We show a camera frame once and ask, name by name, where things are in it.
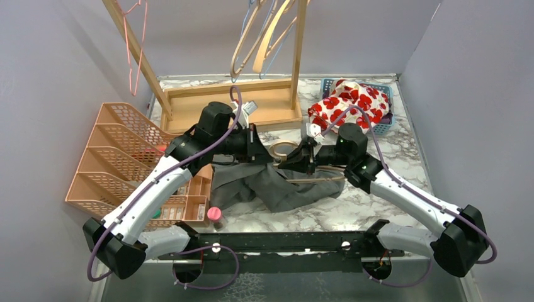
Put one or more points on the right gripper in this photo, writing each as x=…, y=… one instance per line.
x=302, y=160

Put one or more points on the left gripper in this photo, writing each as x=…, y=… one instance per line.
x=254, y=150

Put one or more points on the grey skirt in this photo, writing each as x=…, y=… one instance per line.
x=279, y=190

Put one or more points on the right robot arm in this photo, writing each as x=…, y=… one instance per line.
x=455, y=238

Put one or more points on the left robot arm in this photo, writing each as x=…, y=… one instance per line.
x=119, y=239

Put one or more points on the wooden clothes rack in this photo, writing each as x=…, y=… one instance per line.
x=277, y=99

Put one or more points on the pink capped bottle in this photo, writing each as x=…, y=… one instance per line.
x=216, y=217

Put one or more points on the red poppy print cloth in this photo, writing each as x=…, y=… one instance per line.
x=349, y=102

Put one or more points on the blue plastic basket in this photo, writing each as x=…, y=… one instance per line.
x=326, y=88

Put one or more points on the peach compartment tray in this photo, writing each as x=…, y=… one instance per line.
x=190, y=203

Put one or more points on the purple cloth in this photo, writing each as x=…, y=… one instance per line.
x=388, y=119

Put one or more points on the peach plastic file organizer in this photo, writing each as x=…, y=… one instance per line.
x=123, y=148

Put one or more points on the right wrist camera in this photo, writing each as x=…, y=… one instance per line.
x=314, y=133

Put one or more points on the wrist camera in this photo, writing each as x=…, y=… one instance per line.
x=314, y=133
x=244, y=112

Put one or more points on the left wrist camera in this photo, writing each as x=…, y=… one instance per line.
x=244, y=112

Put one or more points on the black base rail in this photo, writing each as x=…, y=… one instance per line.
x=281, y=252

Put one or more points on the blue wire hanger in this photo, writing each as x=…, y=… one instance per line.
x=237, y=65

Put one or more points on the pink wire hanger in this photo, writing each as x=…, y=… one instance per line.
x=132, y=62

